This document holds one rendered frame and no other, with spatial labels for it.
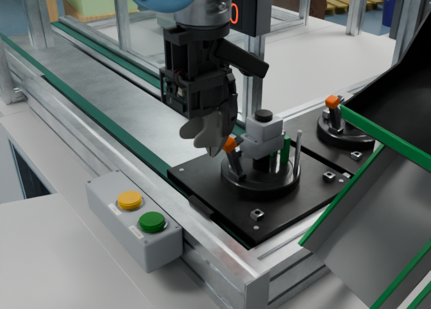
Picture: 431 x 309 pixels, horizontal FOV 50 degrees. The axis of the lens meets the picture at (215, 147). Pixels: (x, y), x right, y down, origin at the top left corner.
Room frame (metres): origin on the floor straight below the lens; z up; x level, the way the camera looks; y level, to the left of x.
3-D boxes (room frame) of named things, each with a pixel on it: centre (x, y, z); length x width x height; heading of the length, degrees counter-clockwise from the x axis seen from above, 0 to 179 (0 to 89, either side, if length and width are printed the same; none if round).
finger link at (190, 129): (0.62, 0.03, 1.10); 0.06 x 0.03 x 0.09; 128
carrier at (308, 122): (0.84, -0.28, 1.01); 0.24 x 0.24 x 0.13; 38
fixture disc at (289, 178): (0.68, -0.08, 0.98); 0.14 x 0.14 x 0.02
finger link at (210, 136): (0.59, 0.01, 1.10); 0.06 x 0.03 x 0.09; 128
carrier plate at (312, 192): (0.68, -0.08, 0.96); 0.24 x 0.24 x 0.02; 38
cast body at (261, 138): (0.69, -0.09, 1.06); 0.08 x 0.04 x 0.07; 128
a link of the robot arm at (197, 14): (0.61, 0.01, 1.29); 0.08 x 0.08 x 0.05
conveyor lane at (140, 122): (0.94, 0.09, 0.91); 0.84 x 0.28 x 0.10; 38
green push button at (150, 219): (0.56, 0.10, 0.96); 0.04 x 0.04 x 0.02
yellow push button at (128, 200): (0.62, 0.14, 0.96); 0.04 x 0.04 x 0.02
